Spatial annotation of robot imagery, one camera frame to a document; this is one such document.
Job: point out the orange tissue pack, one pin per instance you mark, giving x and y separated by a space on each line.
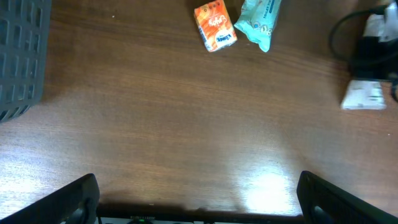
215 26

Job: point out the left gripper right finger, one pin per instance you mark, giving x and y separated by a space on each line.
323 202

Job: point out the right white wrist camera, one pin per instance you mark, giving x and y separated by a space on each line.
383 26

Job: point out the teal wet wipes pack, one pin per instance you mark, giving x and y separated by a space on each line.
258 20

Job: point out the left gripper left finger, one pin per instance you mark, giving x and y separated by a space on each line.
73 203

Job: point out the grey plastic mesh basket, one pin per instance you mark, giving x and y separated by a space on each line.
24 34

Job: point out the white floral tube gold cap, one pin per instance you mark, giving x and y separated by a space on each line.
363 95

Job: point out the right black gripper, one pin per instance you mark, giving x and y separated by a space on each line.
374 60

